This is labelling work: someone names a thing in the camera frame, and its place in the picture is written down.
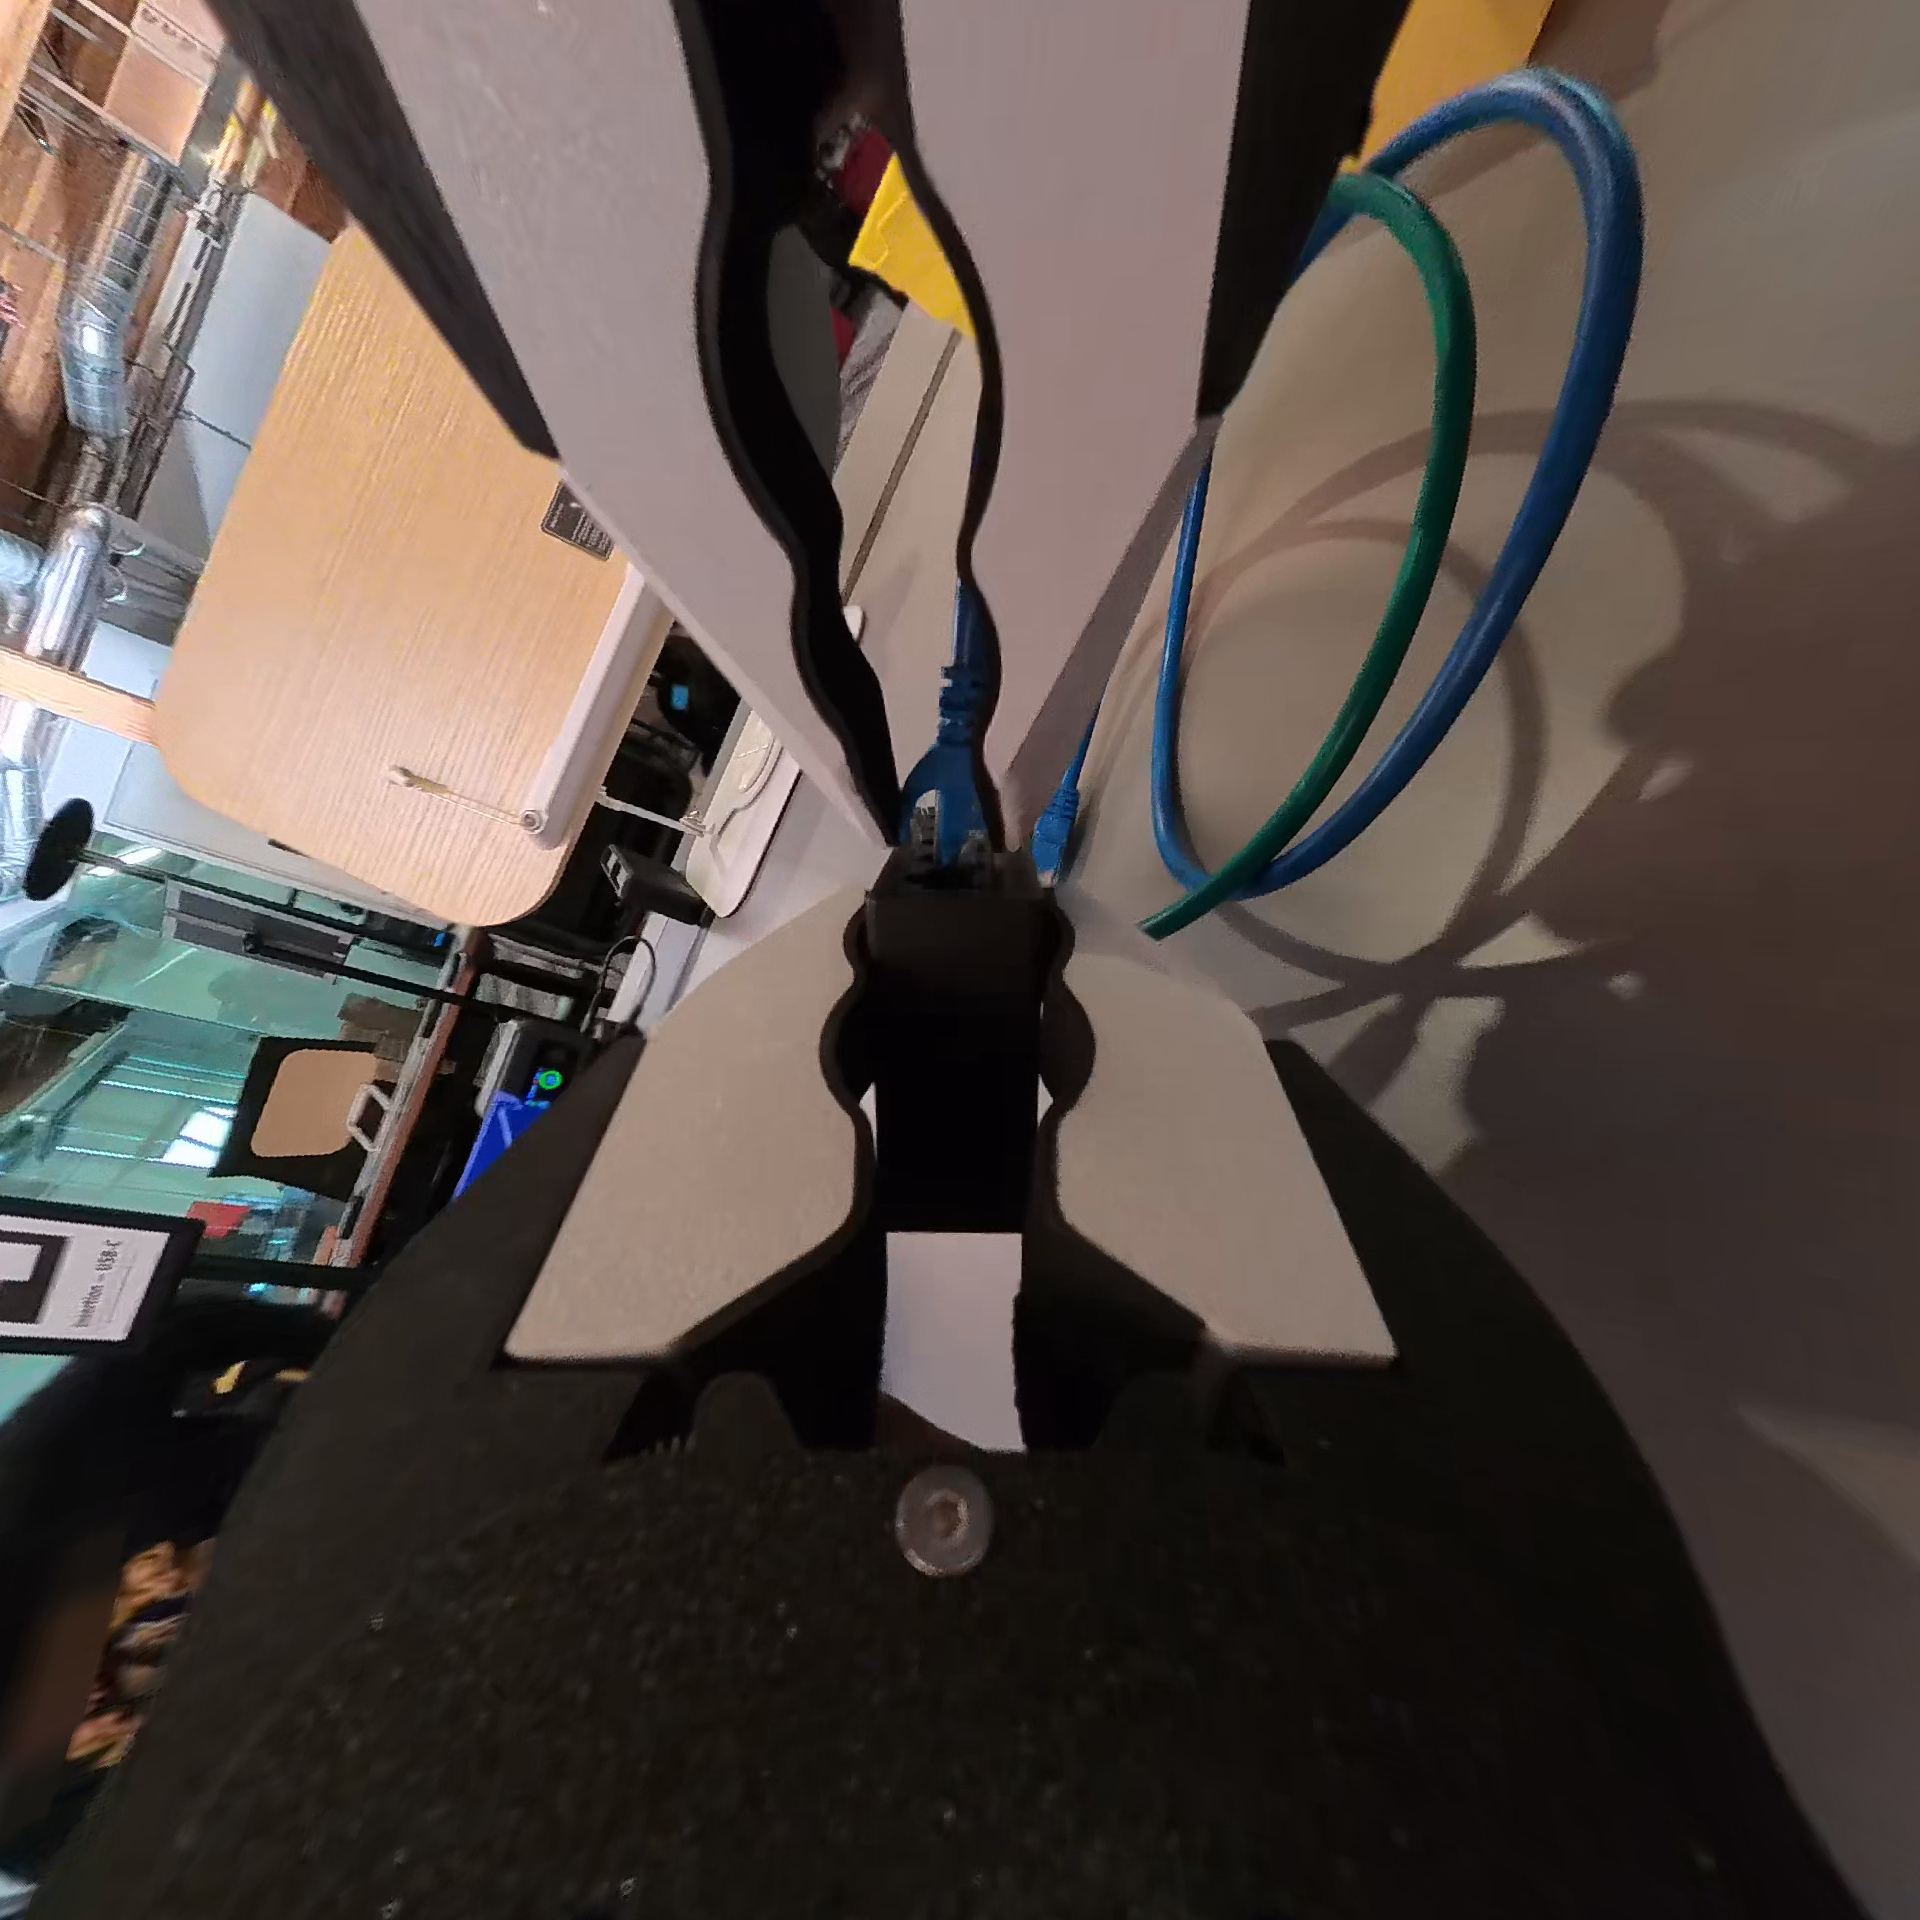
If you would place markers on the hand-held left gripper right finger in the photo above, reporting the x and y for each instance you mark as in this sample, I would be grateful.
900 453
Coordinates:
1200 1201

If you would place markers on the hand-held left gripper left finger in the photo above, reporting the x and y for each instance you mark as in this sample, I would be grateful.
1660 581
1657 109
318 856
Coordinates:
720 1185

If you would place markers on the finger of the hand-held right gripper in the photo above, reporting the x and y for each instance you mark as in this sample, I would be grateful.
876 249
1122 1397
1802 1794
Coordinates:
600 300
1094 224

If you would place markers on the black network switch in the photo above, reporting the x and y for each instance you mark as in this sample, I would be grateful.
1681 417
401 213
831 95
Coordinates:
961 1050

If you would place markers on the yellow storage bin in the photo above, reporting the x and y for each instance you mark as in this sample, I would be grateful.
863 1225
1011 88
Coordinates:
1470 61

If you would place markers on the wooden panel on white arm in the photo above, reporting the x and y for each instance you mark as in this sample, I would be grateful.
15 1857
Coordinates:
375 600

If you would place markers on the black power station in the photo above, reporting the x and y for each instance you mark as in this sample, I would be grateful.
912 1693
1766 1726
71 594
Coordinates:
525 1073

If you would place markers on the fiducial marker sign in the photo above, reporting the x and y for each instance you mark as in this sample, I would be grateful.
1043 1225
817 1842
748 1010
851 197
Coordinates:
105 1275

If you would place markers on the silver ventilation duct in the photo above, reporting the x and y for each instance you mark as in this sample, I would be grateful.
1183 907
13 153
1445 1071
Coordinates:
91 374

